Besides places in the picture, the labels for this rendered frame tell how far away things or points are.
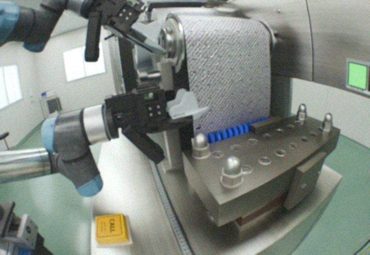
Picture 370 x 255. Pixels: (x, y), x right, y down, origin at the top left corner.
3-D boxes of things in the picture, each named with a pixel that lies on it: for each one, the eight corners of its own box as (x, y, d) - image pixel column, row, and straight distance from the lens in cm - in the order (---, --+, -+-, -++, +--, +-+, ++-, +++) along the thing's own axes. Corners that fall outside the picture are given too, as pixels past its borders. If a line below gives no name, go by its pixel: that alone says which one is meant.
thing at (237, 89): (195, 141, 41) (186, 60, 36) (267, 119, 53) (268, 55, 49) (195, 142, 41) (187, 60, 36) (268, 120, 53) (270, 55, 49)
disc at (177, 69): (164, 60, 50) (163, 10, 47) (166, 60, 51) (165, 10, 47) (181, 83, 38) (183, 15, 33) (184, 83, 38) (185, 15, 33)
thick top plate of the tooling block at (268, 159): (184, 173, 39) (181, 151, 36) (298, 129, 61) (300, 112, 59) (218, 227, 29) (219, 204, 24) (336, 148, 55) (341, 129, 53)
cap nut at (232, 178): (216, 178, 28) (215, 155, 26) (235, 170, 30) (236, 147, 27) (227, 191, 26) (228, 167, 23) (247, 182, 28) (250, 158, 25)
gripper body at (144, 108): (168, 88, 31) (101, 102, 31) (174, 132, 34) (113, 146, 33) (159, 83, 39) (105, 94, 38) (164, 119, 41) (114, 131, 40)
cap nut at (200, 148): (189, 152, 35) (186, 132, 33) (205, 147, 36) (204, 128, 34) (196, 161, 32) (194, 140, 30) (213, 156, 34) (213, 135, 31)
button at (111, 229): (99, 222, 44) (94, 216, 43) (126, 218, 43) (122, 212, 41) (99, 245, 41) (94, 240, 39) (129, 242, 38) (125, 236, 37)
